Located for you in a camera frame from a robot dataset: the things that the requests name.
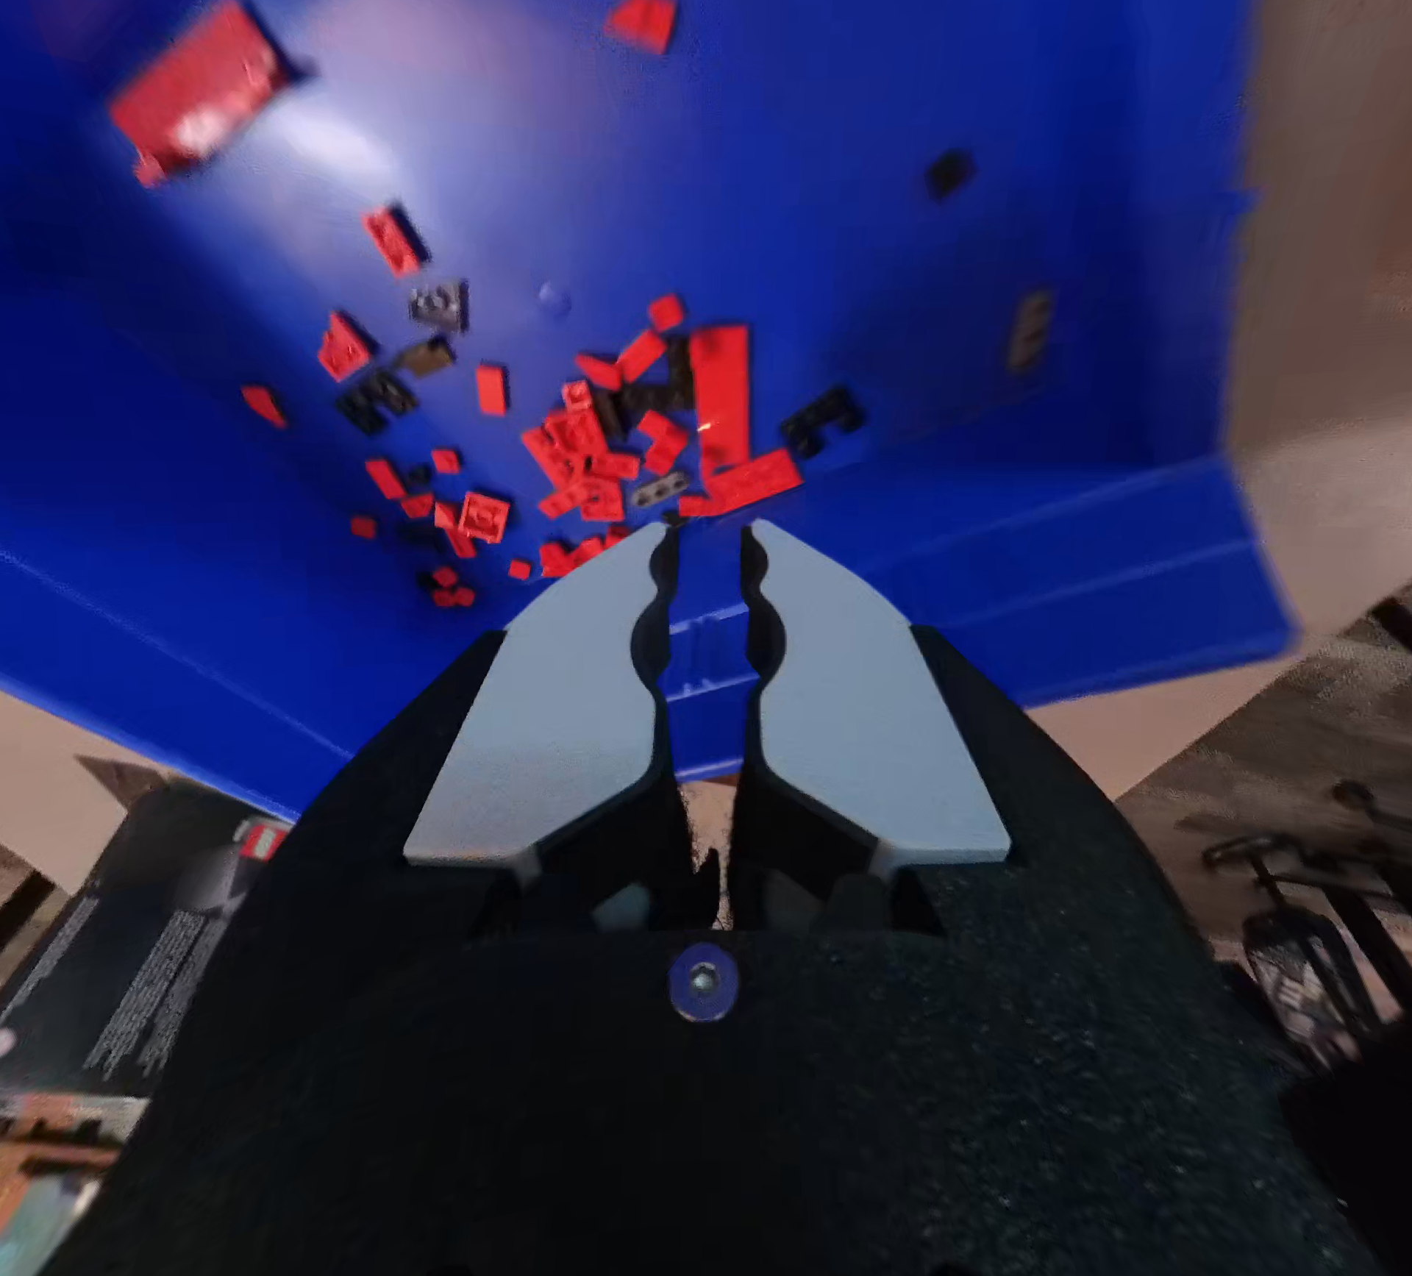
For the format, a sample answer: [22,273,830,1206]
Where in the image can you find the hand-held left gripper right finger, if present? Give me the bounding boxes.
[737,518,1015,868]

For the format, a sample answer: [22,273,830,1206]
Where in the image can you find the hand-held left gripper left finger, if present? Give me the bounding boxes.
[402,521,680,868]

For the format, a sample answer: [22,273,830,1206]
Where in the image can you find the pile of red lego pieces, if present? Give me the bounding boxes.
[108,0,1058,615]

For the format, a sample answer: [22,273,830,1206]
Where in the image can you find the blue plastic bin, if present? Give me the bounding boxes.
[0,0,1303,823]

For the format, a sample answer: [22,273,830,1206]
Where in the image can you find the black lego set box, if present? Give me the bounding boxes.
[0,756,297,1276]

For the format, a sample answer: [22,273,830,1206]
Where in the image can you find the black office chair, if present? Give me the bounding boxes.
[1200,777,1412,1078]

